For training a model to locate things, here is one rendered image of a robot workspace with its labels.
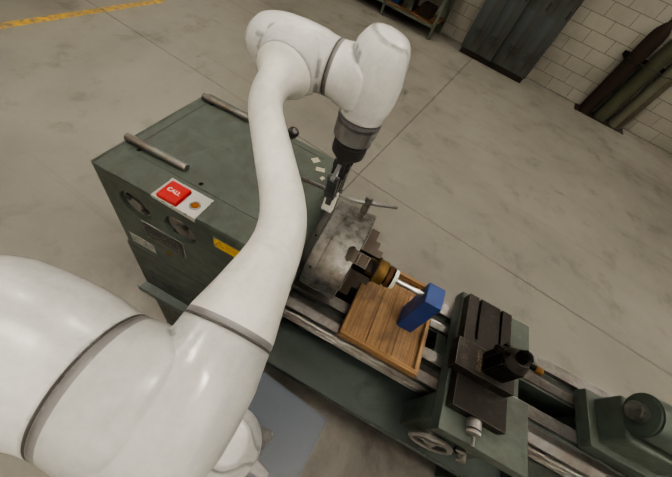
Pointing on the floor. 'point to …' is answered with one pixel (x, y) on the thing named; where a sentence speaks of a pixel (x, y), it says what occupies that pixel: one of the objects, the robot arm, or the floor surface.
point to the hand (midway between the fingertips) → (329, 201)
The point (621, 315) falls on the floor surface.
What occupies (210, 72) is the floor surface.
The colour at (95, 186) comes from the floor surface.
